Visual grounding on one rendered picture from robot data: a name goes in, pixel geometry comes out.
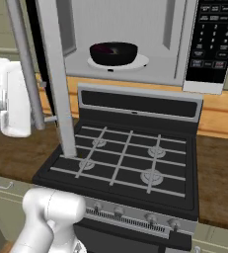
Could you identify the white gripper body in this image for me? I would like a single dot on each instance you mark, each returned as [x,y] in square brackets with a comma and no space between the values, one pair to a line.
[17,99]

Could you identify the silver microwave door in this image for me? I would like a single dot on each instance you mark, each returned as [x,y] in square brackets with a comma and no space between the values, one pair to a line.
[58,75]

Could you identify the silver stove knob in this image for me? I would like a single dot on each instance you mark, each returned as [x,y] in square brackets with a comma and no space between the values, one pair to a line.
[98,207]
[150,218]
[118,211]
[174,224]

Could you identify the microwave start button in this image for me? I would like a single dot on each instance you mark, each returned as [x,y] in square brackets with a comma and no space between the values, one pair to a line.
[197,63]

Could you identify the white microwave turntable plate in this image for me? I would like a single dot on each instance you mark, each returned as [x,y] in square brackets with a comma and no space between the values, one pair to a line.
[141,62]

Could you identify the black oven door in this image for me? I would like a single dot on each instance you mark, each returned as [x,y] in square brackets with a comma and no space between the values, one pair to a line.
[118,242]

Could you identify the silver drawer knob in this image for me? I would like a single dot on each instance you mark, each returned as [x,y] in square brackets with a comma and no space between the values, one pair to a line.
[197,249]

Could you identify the silver microwave oven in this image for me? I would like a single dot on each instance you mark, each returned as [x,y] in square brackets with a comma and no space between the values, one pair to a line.
[125,23]

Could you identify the black and silver stove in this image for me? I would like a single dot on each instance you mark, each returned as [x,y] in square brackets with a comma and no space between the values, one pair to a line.
[128,154]

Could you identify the olive green drawer front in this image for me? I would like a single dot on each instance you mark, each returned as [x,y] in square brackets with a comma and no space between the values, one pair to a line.
[7,207]
[217,240]

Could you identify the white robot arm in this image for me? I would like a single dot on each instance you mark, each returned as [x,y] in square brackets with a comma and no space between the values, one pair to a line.
[43,217]

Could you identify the black bowl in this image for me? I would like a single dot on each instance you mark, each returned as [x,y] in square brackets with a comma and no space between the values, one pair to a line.
[114,56]

